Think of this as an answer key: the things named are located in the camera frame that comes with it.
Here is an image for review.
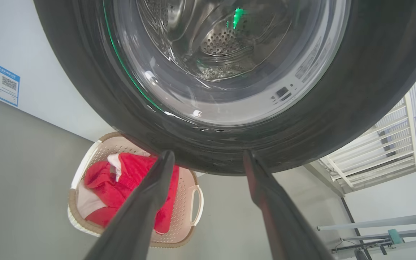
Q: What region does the stainless steel washing machine drum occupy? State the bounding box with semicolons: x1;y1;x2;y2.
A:
136;0;302;82

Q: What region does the cream perforated laundry basket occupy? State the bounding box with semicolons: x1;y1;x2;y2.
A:
67;132;204;248

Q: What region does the black round washing machine door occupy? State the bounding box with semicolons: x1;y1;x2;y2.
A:
33;0;416;176

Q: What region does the blue energy label sticker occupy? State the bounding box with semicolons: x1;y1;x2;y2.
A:
0;55;21;107

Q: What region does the red garment with white stripe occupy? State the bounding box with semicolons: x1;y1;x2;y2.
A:
107;152;180;234

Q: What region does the white barred gate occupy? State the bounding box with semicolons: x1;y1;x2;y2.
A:
318;92;416;192

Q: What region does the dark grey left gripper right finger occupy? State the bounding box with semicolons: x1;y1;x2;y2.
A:
243;149;335;260

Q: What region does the grey metal frame stand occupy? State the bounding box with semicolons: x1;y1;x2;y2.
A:
316;198;416;260

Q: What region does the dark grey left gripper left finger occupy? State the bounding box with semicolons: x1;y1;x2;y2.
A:
84;150;176;260

